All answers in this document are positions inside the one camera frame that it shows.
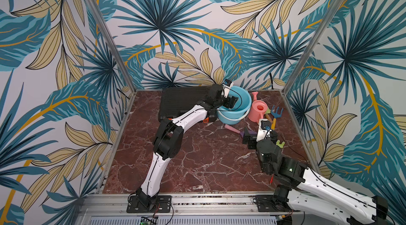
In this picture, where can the blue toy fork yellow handle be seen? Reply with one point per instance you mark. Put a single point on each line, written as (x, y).
(276, 112)

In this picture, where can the aluminium front rail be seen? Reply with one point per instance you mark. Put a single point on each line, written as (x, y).
(224, 208)

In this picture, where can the purple toy shovel pink handle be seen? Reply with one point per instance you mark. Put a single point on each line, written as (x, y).
(236, 129)

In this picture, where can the green toy shovel wooden handle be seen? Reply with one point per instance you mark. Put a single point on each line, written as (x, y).
(268, 115)

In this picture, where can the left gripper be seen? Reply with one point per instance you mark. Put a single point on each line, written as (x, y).
(230, 101)

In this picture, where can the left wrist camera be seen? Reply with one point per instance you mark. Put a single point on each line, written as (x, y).
(227, 86)

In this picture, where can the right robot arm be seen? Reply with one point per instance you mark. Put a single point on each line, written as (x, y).
(302, 189)

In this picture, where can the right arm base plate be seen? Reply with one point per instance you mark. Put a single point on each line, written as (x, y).
(272, 203)

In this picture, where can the green toy rake wooden handle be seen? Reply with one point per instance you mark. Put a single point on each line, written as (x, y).
(280, 144)

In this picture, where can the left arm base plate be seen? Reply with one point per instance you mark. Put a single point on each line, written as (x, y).
(159, 204)

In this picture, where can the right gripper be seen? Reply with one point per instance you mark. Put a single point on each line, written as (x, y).
(252, 141)

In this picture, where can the pink toy watering can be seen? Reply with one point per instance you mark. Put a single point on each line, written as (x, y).
(258, 108)

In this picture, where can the black plastic tool case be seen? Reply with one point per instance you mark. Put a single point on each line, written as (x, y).
(175, 101)

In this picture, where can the light blue plastic bucket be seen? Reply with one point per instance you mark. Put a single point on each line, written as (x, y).
(239, 111)

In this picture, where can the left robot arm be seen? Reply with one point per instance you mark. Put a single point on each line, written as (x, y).
(169, 136)

